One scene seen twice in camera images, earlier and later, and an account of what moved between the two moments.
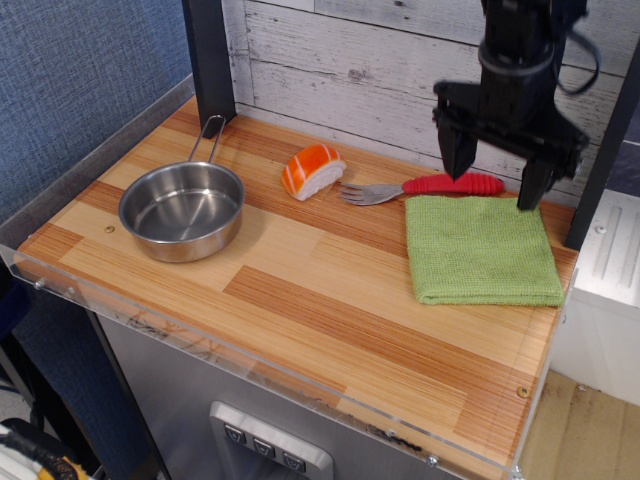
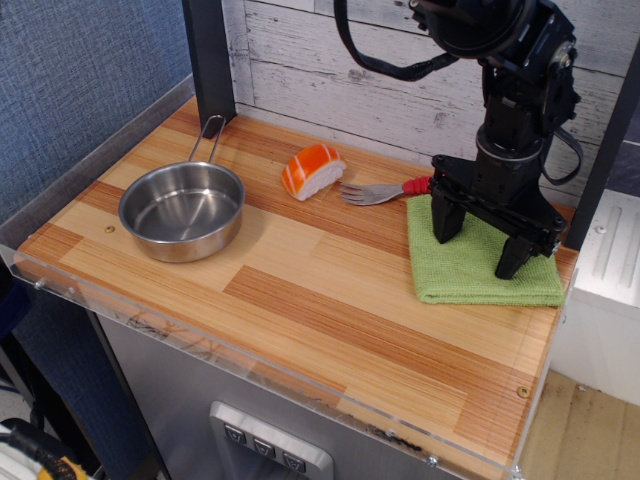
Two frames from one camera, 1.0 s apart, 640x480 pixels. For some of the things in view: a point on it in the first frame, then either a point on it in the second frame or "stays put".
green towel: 482,251 stays put
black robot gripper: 519,118 to 504,192
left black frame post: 209,56 stays put
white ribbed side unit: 597,345 stays put
